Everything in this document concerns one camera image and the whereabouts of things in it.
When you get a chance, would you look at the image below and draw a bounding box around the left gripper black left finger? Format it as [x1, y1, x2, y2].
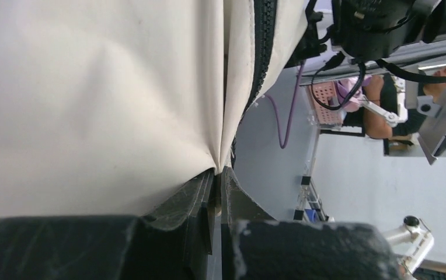
[0, 170, 215, 279]

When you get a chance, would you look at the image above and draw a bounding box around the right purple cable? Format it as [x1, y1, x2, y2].
[265, 61, 306, 150]

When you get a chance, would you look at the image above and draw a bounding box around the beige jacket with black lining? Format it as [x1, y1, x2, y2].
[0, 1, 307, 218]

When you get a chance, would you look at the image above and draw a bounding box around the person in background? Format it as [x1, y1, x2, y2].
[335, 61, 446, 140]

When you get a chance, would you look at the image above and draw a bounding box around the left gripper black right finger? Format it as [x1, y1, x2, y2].
[221, 167, 400, 279]

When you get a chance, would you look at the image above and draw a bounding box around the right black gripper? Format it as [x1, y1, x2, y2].
[284, 0, 444, 69]

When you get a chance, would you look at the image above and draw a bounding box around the pink perforated basket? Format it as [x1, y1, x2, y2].
[307, 81, 343, 127]

